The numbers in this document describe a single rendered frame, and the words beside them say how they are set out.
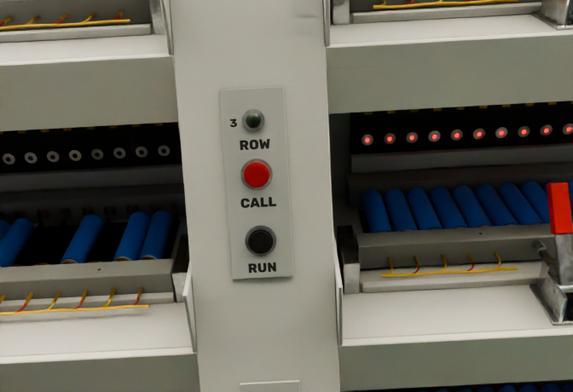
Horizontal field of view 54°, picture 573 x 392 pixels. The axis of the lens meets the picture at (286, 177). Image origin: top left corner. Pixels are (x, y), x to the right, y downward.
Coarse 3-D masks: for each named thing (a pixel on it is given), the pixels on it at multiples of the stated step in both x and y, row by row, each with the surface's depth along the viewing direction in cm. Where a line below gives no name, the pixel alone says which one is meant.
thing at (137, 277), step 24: (72, 264) 43; (96, 264) 43; (120, 264) 43; (144, 264) 42; (168, 264) 42; (0, 288) 42; (24, 288) 42; (48, 288) 42; (72, 288) 42; (96, 288) 42; (120, 288) 42; (144, 288) 42; (168, 288) 42; (24, 312) 41; (48, 312) 41
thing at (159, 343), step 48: (0, 336) 40; (48, 336) 40; (96, 336) 40; (144, 336) 39; (192, 336) 37; (0, 384) 39; (48, 384) 39; (96, 384) 39; (144, 384) 39; (192, 384) 39
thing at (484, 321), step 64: (384, 128) 52; (448, 128) 52; (512, 128) 52; (384, 192) 52; (448, 192) 50; (512, 192) 49; (384, 256) 44; (448, 256) 44; (512, 256) 44; (384, 320) 39; (448, 320) 39; (512, 320) 39; (384, 384) 40; (448, 384) 40
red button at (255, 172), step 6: (258, 162) 36; (246, 168) 35; (252, 168) 35; (258, 168) 35; (264, 168) 35; (246, 174) 35; (252, 174) 35; (258, 174) 35; (264, 174) 35; (246, 180) 35; (252, 180) 35; (258, 180) 35; (264, 180) 35; (252, 186) 36; (258, 186) 36
